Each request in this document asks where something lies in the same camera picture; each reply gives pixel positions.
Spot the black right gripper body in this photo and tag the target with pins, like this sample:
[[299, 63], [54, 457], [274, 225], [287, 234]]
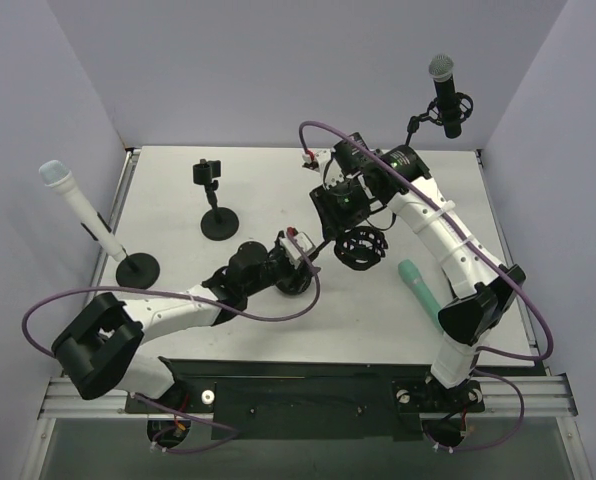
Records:
[[331, 210]]

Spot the grey head black microphone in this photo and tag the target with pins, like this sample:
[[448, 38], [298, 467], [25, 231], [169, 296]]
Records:
[[447, 102]]

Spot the black clip microphone stand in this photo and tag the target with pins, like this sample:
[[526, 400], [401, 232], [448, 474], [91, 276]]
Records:
[[218, 223]]

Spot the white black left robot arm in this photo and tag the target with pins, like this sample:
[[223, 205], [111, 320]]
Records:
[[99, 349]]

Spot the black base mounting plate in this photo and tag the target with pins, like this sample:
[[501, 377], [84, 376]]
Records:
[[313, 401]]

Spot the black tripod microphone stand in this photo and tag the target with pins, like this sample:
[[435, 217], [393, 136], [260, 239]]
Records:
[[428, 117]]

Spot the mint green microphone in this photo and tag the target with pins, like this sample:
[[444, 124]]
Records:
[[413, 279]]

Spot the white microphone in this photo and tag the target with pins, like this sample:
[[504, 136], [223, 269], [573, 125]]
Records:
[[59, 178]]

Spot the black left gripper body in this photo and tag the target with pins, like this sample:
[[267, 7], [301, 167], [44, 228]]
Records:
[[294, 281]]

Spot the black shock mount stand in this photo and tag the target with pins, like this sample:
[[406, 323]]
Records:
[[359, 249]]

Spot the aluminium frame rail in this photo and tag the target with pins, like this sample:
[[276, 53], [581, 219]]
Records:
[[283, 294]]

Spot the black round base stand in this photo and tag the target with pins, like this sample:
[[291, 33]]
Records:
[[138, 271]]

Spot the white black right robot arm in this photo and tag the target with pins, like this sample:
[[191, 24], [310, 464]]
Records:
[[482, 307]]

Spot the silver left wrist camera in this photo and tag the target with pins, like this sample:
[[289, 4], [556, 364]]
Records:
[[295, 245]]

